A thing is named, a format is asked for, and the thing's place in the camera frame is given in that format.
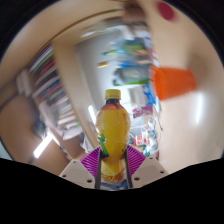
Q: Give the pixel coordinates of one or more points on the white desk lamp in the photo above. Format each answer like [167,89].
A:
[91,114]

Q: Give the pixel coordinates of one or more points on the wooden shelf unit with books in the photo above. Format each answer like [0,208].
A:
[50,83]

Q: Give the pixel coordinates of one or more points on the yellow juice bottle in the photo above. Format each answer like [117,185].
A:
[113,133]

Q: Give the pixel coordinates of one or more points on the orange plastic cup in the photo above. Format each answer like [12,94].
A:
[173,83]

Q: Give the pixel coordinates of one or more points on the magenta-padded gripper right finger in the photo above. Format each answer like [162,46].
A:
[150,170]

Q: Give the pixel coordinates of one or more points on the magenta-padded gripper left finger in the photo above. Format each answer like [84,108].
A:
[75,173]

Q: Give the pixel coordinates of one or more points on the ceiling light tube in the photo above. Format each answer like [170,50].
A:
[42,146]

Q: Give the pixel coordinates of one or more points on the flat round red coaster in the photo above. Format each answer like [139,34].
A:
[165,11]

